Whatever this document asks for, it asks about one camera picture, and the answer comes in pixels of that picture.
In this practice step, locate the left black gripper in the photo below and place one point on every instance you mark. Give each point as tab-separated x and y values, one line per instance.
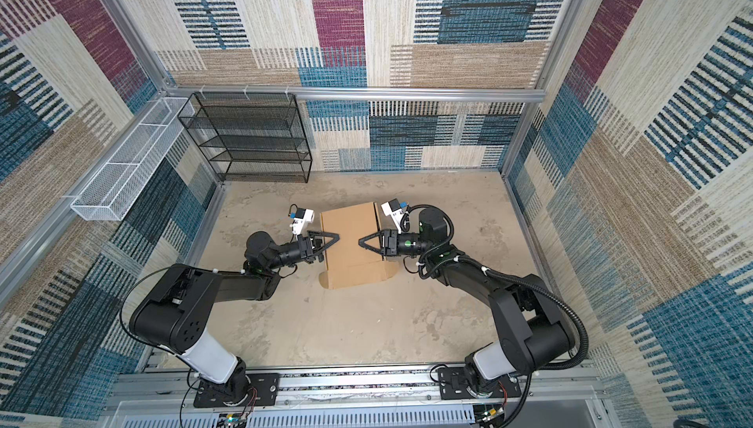
309	249

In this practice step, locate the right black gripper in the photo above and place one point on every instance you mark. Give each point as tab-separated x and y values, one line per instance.
389	243

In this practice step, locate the brown cardboard box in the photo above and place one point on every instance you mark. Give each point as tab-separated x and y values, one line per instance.
347	263

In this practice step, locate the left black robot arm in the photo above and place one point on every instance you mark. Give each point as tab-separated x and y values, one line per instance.
174	314

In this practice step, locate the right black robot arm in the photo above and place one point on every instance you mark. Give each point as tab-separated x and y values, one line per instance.
535	329

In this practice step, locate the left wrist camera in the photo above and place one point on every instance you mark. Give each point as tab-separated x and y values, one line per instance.
300	218

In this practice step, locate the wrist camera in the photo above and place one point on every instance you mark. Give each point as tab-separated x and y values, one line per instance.
397	212
300	218

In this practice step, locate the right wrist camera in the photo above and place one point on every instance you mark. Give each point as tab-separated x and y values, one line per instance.
397	212

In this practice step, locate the black wire mesh shelf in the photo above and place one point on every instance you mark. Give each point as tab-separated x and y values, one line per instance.
249	137

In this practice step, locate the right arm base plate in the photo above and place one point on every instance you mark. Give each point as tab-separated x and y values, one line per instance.
461	383

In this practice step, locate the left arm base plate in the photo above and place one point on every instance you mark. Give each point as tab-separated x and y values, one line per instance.
254	389

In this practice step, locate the white wire mesh basket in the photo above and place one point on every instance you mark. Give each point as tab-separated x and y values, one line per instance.
114	189

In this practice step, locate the aluminium front rail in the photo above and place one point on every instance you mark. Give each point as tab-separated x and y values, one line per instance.
350	386

